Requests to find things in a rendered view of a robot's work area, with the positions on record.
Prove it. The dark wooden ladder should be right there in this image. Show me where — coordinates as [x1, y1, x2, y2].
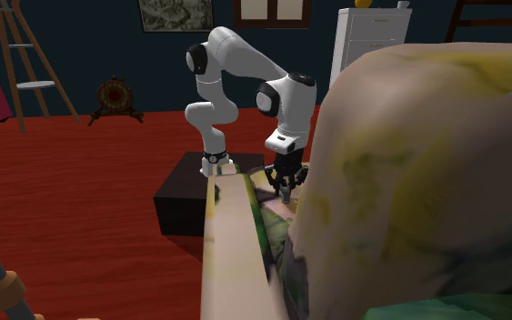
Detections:
[443, 0, 512, 45]

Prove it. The green cushion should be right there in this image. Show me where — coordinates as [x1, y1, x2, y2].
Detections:
[360, 293, 512, 320]

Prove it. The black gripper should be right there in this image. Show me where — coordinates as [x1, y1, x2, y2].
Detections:
[264, 148, 310, 199]

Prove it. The dark robot stand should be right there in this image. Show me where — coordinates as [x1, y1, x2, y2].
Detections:
[153, 151, 266, 238]

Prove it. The pale yellow green patterned sofa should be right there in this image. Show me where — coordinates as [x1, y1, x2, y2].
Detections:
[199, 41, 512, 320]

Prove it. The framed wall picture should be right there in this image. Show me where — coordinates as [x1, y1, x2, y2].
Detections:
[137, 0, 216, 34]

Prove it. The wooden barrel ornament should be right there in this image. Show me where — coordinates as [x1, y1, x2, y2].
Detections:
[87, 75, 146, 128]

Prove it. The white chest of drawers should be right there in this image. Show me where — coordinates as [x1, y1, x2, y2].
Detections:
[328, 0, 414, 88]

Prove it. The wooden ladder shelf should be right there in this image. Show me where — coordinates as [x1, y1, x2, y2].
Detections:
[0, 0, 82, 135]

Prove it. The dark framed window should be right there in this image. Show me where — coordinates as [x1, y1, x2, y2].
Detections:
[231, 0, 314, 30]

